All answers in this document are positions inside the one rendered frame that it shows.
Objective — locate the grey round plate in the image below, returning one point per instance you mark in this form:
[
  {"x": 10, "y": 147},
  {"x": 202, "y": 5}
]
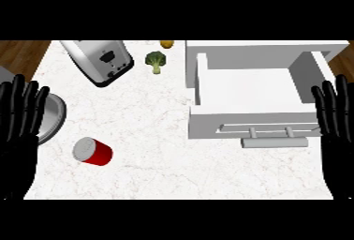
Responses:
[{"x": 50, "y": 117}]

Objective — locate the white open drawer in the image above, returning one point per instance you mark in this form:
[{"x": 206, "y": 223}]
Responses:
[{"x": 255, "y": 100}]

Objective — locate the silver toaster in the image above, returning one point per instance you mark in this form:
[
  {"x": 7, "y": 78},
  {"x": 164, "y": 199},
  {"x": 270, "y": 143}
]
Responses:
[{"x": 99, "y": 61}]

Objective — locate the green broccoli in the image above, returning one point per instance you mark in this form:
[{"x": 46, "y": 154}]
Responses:
[{"x": 155, "y": 60}]

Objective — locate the red can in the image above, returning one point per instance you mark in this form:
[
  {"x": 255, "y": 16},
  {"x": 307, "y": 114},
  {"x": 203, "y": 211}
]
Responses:
[{"x": 91, "y": 151}]

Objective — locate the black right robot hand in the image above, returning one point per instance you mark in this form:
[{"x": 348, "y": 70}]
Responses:
[{"x": 338, "y": 131}]

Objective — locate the yellow fruit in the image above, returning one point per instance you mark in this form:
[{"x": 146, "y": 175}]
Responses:
[{"x": 167, "y": 43}]

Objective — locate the white cabinet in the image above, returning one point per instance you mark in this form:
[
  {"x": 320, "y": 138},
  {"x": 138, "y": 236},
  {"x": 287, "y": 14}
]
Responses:
[{"x": 258, "y": 54}]

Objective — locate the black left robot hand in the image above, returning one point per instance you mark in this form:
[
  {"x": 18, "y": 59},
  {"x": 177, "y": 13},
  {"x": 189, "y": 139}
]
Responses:
[{"x": 16, "y": 125}]

